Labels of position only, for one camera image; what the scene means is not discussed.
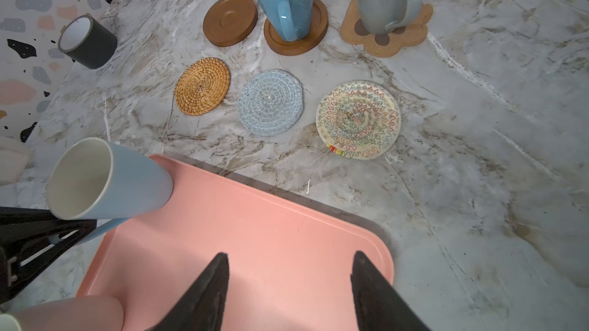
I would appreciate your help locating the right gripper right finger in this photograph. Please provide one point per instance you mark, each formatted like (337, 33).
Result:
(377, 305)

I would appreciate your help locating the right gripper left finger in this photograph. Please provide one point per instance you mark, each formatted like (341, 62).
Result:
(202, 306)

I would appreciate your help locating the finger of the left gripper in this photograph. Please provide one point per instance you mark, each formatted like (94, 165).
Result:
(32, 240)

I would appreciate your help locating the white mug blue handle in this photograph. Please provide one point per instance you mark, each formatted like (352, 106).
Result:
(99, 180)

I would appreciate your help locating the white mug pink handle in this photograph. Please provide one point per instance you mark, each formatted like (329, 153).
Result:
(77, 313)

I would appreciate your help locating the beige patterned round coaster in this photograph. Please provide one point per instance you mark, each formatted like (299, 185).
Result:
(358, 119)

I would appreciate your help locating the woven rattan coaster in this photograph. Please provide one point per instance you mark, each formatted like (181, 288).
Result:
(202, 87)

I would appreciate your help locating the paw print wooden coaster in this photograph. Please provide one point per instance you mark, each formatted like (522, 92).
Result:
(353, 32)

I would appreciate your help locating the brown wooden coaster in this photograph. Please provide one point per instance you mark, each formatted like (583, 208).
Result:
(318, 29)
(229, 22)

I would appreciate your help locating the light blue round coaster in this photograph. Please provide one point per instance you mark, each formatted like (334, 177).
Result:
(271, 103)

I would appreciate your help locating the pink silicone tray mat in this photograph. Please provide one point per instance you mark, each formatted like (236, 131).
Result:
(289, 266)

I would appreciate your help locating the black tape roll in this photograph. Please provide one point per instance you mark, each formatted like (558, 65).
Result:
(88, 42)

